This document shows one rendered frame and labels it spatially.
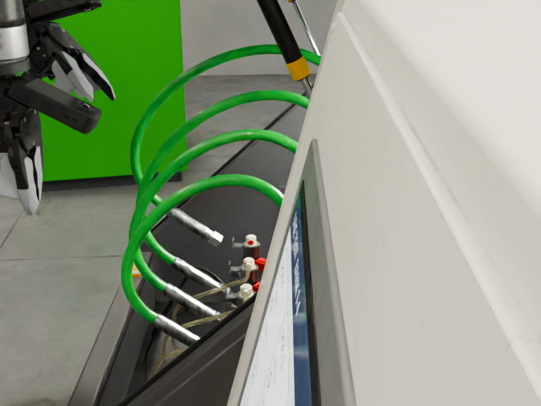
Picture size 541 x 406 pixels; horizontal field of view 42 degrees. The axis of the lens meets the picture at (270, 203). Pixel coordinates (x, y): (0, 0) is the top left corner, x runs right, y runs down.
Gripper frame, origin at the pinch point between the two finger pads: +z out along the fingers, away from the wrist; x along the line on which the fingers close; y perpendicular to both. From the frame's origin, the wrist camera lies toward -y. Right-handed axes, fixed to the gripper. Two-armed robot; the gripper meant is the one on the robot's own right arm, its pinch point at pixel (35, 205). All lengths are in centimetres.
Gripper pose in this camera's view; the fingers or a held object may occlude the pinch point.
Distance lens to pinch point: 103.0
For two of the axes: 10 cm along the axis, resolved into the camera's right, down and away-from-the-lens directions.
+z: 0.0, 9.2, 3.8
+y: -10.0, 0.0, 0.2
